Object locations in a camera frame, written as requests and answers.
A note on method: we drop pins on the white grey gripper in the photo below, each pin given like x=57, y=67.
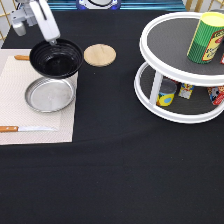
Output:
x=35, y=12

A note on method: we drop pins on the black bowl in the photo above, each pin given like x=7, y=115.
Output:
x=58, y=61

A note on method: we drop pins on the white two-tier lazy Susan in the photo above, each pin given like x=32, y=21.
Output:
x=164, y=43

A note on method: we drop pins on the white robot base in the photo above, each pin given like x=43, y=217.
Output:
x=98, y=4

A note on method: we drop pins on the round metal plate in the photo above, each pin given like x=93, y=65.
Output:
x=49, y=95

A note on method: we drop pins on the round wooden coaster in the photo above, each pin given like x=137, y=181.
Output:
x=99, y=55

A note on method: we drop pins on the beige woven placemat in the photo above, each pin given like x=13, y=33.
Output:
x=15, y=77

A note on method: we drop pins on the blue yellow can lower tier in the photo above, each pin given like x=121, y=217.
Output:
x=166, y=93

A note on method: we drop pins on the blue yellow box lower tier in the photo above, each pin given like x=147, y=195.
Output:
x=186, y=90

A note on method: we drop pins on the green yellow parmesan can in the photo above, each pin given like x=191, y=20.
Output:
x=207, y=38

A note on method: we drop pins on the red raisins box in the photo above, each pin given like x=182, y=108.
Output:
x=222, y=59

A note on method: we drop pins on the red box lower tier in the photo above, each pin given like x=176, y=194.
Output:
x=216, y=94

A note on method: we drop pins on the wooden handled fork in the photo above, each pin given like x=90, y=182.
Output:
x=21, y=57

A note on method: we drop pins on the wooden handled knife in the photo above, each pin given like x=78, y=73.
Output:
x=4, y=129

